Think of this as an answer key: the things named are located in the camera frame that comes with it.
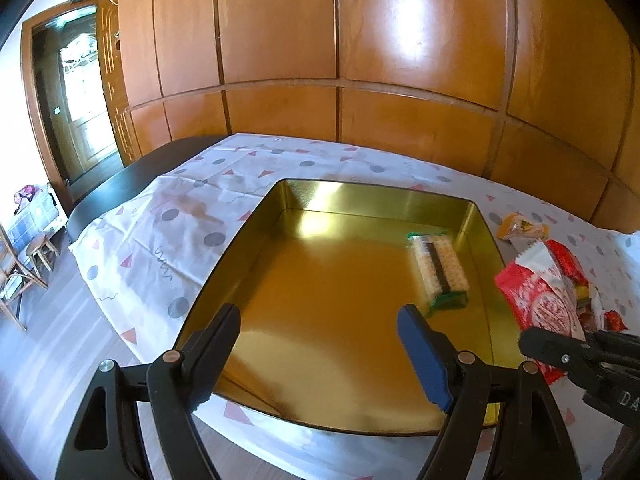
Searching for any red white round-logo snack packet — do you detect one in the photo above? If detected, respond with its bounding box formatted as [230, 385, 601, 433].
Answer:
[493, 238, 587, 386]

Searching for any patterned white tablecloth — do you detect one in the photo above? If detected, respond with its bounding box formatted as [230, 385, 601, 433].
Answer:
[68, 133, 639, 479]

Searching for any wooden doorway frame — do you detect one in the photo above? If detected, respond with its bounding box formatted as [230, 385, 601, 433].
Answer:
[21, 0, 141, 212]

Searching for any wooden chair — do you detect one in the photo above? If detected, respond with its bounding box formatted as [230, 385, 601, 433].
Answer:
[0, 228, 48, 332]

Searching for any gold metal tin tray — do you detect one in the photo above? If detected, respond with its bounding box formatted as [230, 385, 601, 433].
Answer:
[178, 179, 521, 436]

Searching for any orange pumpkin seed snack bag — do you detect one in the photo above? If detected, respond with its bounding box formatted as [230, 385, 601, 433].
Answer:
[497, 212, 550, 240]

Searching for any dark wooden table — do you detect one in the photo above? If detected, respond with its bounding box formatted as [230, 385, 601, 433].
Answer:
[66, 136, 224, 242]

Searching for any green cracker sandwich packet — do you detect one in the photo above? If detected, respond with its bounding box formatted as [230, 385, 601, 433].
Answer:
[407, 232, 470, 318]

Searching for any small red candy packet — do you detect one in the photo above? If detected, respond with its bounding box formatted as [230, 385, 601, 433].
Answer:
[603, 310, 627, 333]

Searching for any small wooden stool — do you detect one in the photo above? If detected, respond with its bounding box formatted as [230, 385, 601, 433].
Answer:
[26, 232, 60, 273]

